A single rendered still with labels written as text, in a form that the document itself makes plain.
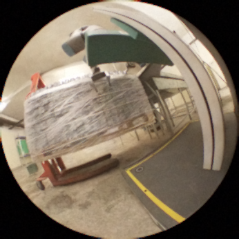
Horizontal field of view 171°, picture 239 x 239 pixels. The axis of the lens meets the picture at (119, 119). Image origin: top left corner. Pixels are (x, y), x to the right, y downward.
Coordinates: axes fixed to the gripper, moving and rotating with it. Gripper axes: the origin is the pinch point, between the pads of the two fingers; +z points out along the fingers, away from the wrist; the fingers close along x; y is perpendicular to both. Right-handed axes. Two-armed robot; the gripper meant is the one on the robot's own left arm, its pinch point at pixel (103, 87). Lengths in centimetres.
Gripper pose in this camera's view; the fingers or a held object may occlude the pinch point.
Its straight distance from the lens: 73.6
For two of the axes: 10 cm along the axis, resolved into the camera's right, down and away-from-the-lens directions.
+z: 3.9, 8.5, 3.4
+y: -3.1, -2.3, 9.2
